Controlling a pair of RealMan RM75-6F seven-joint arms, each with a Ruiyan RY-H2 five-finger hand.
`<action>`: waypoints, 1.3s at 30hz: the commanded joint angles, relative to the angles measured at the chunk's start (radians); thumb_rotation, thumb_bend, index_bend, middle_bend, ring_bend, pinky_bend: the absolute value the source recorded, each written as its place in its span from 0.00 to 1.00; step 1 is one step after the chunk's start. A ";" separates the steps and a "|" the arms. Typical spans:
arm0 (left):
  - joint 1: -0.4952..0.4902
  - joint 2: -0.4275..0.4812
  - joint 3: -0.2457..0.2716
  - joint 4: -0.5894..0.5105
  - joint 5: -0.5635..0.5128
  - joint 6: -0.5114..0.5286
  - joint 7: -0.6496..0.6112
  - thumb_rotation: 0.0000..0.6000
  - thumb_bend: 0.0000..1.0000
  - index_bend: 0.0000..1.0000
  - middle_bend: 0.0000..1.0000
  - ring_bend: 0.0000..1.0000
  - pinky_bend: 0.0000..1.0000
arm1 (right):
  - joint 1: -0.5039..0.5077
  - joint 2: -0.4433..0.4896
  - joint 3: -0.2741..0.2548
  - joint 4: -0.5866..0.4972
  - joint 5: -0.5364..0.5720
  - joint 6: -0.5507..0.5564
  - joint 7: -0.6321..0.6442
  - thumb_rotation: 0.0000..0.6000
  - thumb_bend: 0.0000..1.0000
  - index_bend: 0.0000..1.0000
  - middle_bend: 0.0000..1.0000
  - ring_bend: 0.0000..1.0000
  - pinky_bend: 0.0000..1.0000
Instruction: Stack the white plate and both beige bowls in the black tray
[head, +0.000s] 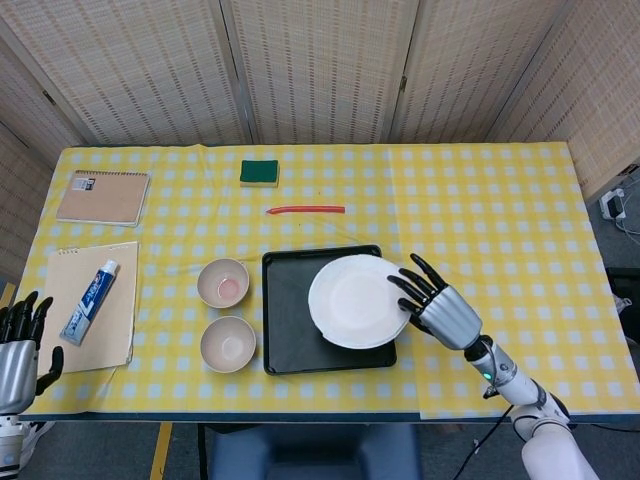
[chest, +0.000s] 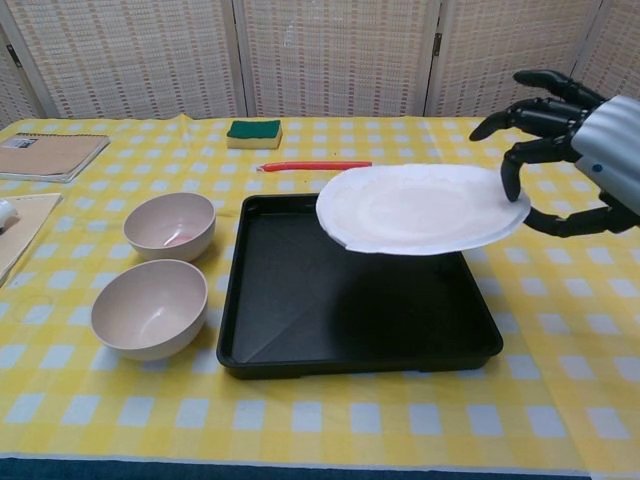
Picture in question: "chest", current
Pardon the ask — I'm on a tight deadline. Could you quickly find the beige pink bowl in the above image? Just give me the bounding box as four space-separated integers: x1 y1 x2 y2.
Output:
90 258 209 362
122 192 217 263

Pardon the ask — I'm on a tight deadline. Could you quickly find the white paper plate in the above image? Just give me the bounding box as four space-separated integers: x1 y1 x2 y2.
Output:
317 162 531 256

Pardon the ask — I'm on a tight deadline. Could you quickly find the black square plastic tray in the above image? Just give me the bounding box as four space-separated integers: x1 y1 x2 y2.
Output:
215 193 505 381

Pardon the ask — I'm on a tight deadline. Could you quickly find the green and yellow sponge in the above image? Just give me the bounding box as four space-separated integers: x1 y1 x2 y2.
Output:
225 118 284 151

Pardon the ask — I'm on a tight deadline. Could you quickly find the yellow checkered tablecloth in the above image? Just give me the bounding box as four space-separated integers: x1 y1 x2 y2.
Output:
0 114 640 476

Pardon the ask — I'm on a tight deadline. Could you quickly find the woven folding screen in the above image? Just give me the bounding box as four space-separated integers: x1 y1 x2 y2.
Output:
0 0 640 126

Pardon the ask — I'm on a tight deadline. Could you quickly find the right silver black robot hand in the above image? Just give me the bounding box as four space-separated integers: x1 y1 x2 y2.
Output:
469 68 640 238

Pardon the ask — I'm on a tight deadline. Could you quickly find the brown spiral notebook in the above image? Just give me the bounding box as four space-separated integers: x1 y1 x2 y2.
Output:
0 132 111 184

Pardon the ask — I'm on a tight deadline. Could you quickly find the red orange stick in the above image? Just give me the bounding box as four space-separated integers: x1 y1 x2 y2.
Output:
255 159 374 175

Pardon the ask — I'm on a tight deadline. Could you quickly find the small white object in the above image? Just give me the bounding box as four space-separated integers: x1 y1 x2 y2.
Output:
0 198 21 234

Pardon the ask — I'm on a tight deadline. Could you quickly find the light wooden board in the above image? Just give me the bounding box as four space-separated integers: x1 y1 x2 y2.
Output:
0 193 63 289

